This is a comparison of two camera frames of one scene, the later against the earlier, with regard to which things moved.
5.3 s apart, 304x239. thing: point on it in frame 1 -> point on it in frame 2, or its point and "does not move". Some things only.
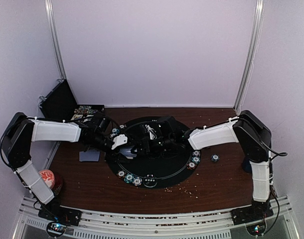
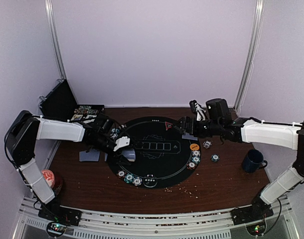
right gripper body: x=155 y=149 -> x=213 y=128
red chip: x=121 y=174 does not move
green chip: x=196 y=160 does not move
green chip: x=129 y=178 does not move
